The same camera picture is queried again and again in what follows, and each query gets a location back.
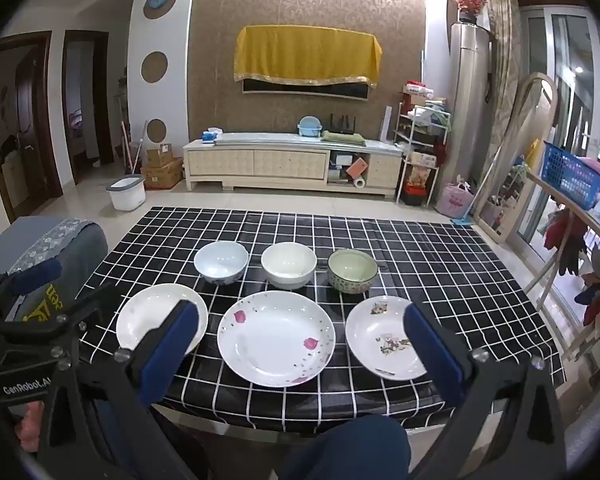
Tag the red box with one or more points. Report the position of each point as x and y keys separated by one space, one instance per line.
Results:
x=415 y=194

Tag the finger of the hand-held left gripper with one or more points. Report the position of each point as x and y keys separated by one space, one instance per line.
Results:
x=75 y=317
x=35 y=272

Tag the cream television cabinet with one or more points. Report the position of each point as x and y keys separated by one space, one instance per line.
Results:
x=255 y=165

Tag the pink bag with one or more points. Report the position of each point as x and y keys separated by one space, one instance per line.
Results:
x=457 y=201

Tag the plain white plate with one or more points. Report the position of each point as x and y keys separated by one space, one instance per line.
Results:
x=142 y=312

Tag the orange box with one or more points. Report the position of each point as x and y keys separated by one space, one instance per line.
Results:
x=358 y=167

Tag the white paper roll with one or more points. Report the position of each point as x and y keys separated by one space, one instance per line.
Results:
x=358 y=183

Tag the wooden clothes rack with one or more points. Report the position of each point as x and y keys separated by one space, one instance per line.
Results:
x=545 y=270

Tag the white bowl with blue pattern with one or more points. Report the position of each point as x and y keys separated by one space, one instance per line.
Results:
x=221 y=260

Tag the dark blue plastic basket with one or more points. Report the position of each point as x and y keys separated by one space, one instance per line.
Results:
x=572 y=175

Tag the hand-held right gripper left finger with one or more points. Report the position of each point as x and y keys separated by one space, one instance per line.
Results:
x=172 y=342

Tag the blue white box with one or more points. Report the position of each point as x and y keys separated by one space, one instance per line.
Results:
x=211 y=136

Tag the brown door frame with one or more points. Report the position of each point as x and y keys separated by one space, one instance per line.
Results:
x=105 y=110

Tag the white metal shelf rack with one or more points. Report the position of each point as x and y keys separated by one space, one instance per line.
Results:
x=405 y=125

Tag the white plate with pink petals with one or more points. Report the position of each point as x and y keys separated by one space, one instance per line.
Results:
x=275 y=340

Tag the red flowers in vase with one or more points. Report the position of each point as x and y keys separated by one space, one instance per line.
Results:
x=467 y=2

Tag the black white grid tablecloth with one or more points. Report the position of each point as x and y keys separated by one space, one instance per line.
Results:
x=455 y=285

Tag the white plate with bird print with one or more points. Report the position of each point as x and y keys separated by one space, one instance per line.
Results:
x=375 y=340

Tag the white standing air conditioner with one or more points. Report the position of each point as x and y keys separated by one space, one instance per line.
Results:
x=467 y=125

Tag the white grey mop bucket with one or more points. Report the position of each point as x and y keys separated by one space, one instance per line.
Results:
x=125 y=195

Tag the beige curtain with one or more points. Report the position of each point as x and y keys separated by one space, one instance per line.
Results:
x=505 y=60

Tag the red hanging cloth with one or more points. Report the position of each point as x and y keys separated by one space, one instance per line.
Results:
x=565 y=240

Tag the small cardboard box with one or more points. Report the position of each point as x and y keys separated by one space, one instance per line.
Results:
x=159 y=156

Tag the person's blue trouser leg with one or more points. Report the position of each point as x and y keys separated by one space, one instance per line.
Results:
x=345 y=452

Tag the green patterned bowl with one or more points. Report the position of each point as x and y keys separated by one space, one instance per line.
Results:
x=352 y=270

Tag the yellow cloth cover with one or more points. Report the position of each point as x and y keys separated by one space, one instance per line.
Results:
x=305 y=52

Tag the plain white bowl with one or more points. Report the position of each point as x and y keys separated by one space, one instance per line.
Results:
x=288 y=265

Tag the blue flat mop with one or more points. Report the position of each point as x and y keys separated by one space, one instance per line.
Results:
x=461 y=220

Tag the sliding glass door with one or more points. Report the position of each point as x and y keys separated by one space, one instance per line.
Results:
x=570 y=85

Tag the wooden framed standing mirror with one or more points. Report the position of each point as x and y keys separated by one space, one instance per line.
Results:
x=500 y=230

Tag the black router with antennas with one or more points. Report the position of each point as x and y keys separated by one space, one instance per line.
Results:
x=342 y=127

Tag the black wall television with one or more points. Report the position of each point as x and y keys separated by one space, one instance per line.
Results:
x=305 y=89

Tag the large cardboard box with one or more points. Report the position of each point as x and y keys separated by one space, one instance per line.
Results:
x=162 y=176

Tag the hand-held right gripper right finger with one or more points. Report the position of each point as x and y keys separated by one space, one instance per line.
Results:
x=430 y=350

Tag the green folded cloth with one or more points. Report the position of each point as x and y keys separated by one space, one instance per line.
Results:
x=342 y=138

